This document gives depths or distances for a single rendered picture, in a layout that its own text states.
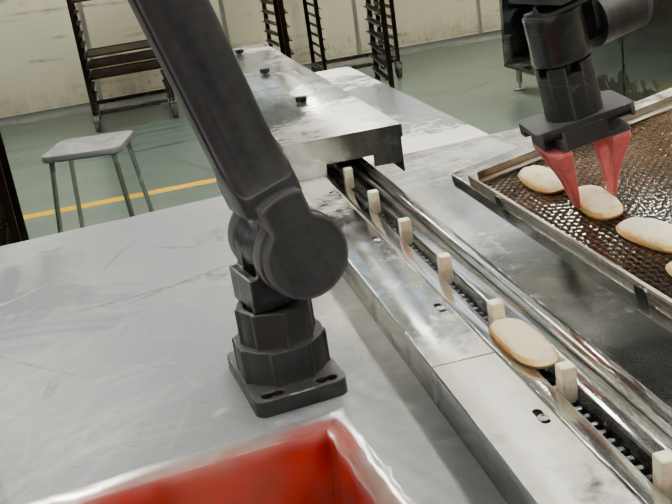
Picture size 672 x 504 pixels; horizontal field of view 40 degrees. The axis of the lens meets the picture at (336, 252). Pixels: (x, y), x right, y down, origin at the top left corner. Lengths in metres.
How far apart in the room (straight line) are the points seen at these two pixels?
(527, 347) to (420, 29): 7.55
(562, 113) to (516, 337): 0.25
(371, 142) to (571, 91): 0.50
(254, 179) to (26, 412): 0.33
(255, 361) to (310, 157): 0.58
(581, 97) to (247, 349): 0.40
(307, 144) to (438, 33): 7.03
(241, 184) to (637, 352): 0.38
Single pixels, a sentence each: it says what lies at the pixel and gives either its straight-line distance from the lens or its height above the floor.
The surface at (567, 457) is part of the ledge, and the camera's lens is 0.66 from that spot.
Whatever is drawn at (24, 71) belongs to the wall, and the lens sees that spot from 7.94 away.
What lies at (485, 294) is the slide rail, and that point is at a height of 0.85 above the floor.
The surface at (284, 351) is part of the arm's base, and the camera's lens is 0.83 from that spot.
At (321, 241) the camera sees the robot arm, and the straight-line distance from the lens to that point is 0.80.
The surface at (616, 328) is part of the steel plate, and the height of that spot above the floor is 0.82.
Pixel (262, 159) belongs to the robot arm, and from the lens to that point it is 0.79.
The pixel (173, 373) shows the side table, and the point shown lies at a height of 0.82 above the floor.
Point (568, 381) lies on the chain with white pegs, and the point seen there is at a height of 0.86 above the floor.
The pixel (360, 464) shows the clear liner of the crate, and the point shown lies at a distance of 0.55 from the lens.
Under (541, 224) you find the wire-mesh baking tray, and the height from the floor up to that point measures 0.90.
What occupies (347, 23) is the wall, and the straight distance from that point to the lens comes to 8.12.
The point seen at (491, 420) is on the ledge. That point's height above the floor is 0.86.
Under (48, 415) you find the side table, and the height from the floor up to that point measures 0.82.
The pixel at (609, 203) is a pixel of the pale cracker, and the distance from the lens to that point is 0.99.
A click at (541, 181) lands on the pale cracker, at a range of 1.09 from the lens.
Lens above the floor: 1.22
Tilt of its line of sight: 20 degrees down
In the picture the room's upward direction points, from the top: 8 degrees counter-clockwise
